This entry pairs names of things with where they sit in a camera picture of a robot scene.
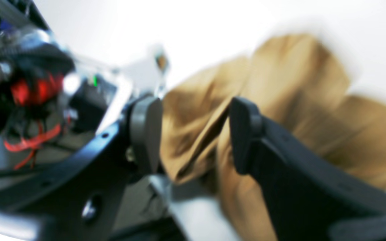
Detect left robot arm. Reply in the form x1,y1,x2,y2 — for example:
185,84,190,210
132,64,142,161
0,0,119,189

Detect brown t-shirt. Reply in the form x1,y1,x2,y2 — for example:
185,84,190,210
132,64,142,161
160,34,386,241

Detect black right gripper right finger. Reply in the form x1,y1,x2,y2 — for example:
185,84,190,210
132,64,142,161
229,97,386,241

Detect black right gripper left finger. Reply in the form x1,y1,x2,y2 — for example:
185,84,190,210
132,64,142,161
0,96,163,241

